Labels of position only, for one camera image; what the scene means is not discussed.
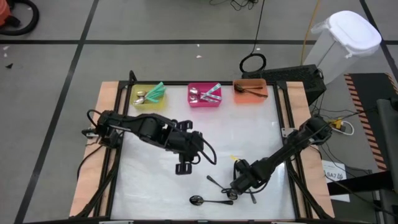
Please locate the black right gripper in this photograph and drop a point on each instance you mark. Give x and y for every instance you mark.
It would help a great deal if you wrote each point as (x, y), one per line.
(247, 177)

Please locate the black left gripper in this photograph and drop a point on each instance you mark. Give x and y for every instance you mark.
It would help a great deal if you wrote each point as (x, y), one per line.
(186, 144)

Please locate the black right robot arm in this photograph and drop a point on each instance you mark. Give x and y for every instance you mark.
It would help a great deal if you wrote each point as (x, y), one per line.
(280, 155)

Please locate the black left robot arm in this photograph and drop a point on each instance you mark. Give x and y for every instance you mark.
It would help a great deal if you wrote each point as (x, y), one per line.
(146, 127)

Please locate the pink plastic bin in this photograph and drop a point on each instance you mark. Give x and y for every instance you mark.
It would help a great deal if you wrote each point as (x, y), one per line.
(205, 104)

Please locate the yellow plastic bin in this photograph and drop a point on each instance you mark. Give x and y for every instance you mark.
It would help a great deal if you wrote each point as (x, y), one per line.
(136, 107)

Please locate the orange plastic bin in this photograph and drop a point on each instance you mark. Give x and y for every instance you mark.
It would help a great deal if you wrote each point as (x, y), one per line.
(248, 99)

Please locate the light wooden base board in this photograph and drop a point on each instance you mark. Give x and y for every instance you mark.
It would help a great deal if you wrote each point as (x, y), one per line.
(93, 168)

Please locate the white paper label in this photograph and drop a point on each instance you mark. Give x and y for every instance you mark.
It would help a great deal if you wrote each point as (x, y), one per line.
(334, 175)

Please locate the yellow plug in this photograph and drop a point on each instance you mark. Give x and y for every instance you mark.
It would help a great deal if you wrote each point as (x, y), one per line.
(337, 123)

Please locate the black floor beam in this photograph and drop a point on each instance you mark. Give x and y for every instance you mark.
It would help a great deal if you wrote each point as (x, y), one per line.
(360, 185)

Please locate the hazard striped floor mat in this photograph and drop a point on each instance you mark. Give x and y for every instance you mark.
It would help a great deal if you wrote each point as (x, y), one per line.
(363, 90)

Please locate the white lidded trash can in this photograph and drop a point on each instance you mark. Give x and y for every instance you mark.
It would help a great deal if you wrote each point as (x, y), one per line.
(351, 31)

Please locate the orange shop vacuum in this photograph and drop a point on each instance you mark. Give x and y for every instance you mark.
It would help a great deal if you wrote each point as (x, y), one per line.
(3, 12)

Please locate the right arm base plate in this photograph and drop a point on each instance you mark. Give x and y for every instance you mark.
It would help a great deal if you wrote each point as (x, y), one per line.
(286, 132)

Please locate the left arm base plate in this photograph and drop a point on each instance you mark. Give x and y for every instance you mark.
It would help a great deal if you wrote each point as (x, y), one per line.
(88, 133)

